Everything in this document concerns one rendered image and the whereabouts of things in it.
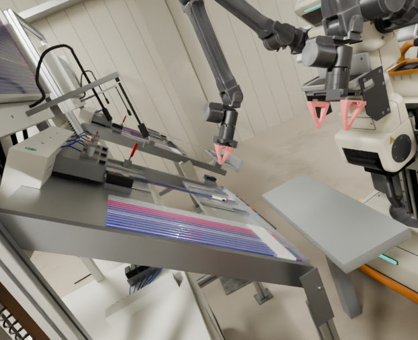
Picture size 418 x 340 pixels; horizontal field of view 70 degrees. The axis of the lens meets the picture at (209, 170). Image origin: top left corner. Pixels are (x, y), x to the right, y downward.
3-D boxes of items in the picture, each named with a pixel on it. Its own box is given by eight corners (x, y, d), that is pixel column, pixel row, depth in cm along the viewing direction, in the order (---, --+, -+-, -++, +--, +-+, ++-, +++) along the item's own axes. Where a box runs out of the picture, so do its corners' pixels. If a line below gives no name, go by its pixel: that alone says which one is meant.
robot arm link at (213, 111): (243, 92, 107) (232, 94, 115) (214, 86, 102) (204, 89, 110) (239, 125, 108) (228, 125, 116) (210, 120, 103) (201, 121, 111)
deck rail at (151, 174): (218, 199, 141) (222, 187, 140) (219, 200, 140) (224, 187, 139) (56, 160, 116) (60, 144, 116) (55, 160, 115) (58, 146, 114)
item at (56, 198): (139, 181, 126) (143, 169, 125) (162, 262, 65) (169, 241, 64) (55, 160, 115) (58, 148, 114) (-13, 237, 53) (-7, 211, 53)
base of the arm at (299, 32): (317, 27, 115) (297, 34, 126) (301, 20, 112) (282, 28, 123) (312, 50, 116) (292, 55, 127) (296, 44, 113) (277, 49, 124)
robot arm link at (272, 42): (298, 27, 115) (289, 32, 120) (277, 19, 111) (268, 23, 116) (294, 52, 116) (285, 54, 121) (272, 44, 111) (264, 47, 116)
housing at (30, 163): (65, 166, 116) (75, 131, 114) (34, 212, 71) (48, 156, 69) (43, 160, 113) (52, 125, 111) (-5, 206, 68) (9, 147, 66)
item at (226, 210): (219, 194, 139) (221, 188, 138) (301, 274, 78) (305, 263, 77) (181, 185, 132) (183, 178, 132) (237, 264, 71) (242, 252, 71)
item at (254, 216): (219, 200, 140) (224, 185, 139) (301, 283, 78) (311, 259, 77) (217, 200, 139) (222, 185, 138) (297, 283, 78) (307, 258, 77)
